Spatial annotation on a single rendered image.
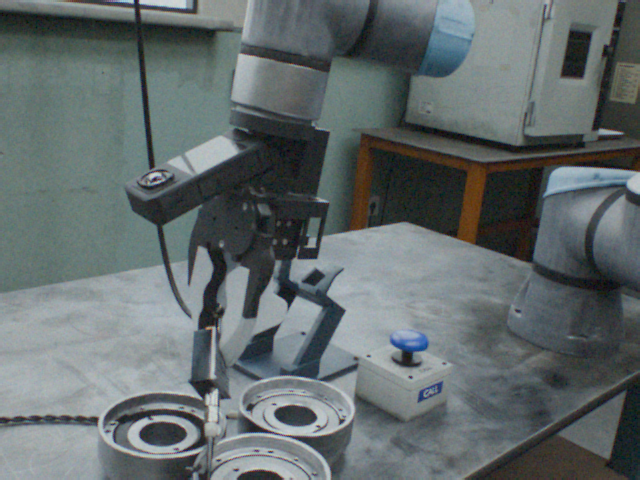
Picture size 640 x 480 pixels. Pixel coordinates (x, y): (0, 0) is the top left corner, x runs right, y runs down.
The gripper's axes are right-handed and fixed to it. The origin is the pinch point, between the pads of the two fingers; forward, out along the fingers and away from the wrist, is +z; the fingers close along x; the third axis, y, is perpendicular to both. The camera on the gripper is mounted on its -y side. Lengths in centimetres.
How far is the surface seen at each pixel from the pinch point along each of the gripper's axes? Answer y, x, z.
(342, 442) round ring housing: 8.5, -9.7, 6.1
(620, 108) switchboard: 371, 136, -47
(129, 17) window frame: 72, 149, -32
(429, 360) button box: 24.5, -6.0, 2.0
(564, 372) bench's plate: 45.2, -11.5, 3.7
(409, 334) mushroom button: 21.8, -4.6, -0.7
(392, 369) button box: 19.5, -5.2, 2.6
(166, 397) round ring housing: -1.1, 3.4, 6.4
